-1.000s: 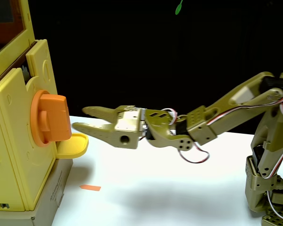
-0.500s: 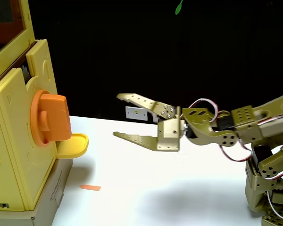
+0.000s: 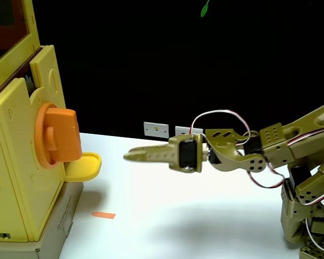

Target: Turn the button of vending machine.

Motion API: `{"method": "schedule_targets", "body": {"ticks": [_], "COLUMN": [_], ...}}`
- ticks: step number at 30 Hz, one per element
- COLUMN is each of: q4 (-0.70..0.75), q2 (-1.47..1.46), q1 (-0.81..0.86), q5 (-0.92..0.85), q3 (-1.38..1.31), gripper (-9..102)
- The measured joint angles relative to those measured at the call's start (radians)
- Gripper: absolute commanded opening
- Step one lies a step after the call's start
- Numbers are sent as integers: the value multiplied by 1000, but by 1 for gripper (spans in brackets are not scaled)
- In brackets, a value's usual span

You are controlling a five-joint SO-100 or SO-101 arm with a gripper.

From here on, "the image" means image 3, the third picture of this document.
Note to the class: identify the white wall socket plate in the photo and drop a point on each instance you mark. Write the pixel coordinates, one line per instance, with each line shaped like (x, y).
(182, 130)

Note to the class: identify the yellow dispensing tray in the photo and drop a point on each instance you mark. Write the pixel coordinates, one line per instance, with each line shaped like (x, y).
(82, 167)

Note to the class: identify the yellow toy vending machine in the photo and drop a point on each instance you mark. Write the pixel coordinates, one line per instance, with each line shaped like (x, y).
(16, 162)

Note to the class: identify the white blank wall plate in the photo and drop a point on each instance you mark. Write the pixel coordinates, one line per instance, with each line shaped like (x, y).
(156, 130)

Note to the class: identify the green leaf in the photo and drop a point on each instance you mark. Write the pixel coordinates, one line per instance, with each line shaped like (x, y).
(204, 10)

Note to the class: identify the orange paper arrow marker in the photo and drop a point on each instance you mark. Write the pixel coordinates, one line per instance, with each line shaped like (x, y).
(104, 215)

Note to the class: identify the beige cardboard box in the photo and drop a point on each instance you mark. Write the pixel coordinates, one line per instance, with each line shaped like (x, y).
(62, 215)

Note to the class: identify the orange vending machine knob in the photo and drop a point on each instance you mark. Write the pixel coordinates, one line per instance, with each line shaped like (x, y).
(62, 135)

